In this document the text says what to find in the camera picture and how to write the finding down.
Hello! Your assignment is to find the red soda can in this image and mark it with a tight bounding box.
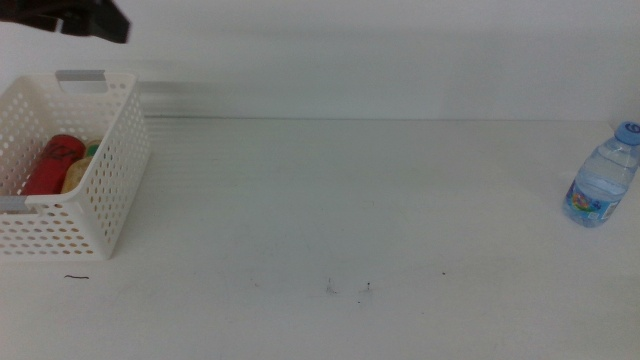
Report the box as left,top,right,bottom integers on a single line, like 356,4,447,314
19,133,87,197

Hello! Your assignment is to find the yellow tea bottle white cap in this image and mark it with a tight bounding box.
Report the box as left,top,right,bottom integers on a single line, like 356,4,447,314
60,139,105,195

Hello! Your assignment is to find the clear water bottle blue cap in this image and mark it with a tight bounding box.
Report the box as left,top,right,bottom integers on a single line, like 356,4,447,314
561,121,640,229

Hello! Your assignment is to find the white perforated plastic basket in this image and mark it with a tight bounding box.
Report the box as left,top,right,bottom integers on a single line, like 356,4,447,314
0,69,152,261

